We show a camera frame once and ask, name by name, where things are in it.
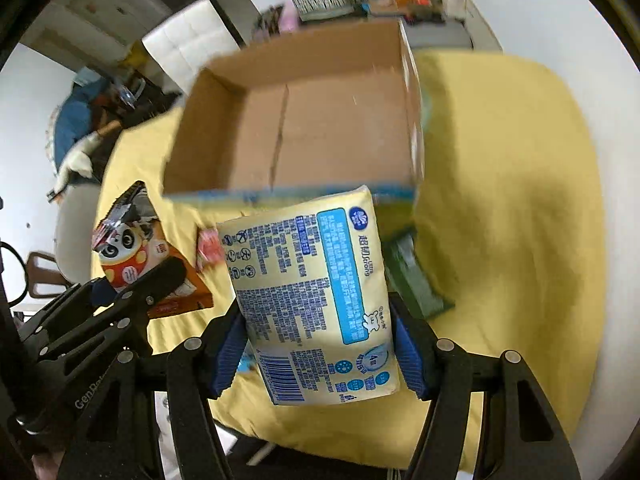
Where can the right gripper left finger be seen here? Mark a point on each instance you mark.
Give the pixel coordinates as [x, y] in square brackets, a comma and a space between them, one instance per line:
[117, 436]

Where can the green snack packet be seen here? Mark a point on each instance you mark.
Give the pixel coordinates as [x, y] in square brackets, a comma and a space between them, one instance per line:
[407, 278]

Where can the white padded chair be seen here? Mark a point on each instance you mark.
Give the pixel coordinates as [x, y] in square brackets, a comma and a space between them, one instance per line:
[184, 43]

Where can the cardboard box with milk print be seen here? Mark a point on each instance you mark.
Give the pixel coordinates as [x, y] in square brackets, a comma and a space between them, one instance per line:
[317, 112]

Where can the person's hand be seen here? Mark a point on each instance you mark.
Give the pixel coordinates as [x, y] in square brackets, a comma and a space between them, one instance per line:
[46, 465]

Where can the red snack packet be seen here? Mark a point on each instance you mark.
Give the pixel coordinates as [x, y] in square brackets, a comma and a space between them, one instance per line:
[208, 249]

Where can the grey chair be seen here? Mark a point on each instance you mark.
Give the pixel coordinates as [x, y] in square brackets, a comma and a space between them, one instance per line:
[426, 22]

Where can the black white patterned bag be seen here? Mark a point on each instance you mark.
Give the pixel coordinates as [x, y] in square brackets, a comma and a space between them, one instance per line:
[322, 10]

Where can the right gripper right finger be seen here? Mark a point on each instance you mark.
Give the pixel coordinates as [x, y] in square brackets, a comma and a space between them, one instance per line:
[520, 435]

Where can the cream blue tissue pack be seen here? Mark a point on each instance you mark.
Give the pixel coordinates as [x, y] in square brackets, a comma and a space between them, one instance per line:
[309, 280]

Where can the blue cushion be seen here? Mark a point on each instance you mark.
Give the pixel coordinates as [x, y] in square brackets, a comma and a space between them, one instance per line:
[75, 118]

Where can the light blue long packet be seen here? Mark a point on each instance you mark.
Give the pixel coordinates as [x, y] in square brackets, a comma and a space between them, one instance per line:
[247, 363]

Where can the orange panda snack packet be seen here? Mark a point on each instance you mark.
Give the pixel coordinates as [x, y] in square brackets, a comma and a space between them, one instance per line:
[130, 242]

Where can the yellow tablecloth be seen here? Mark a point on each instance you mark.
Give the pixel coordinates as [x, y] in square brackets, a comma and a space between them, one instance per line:
[510, 228]

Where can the white goose plush toy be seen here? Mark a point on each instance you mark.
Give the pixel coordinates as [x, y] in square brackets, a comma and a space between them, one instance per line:
[77, 160]

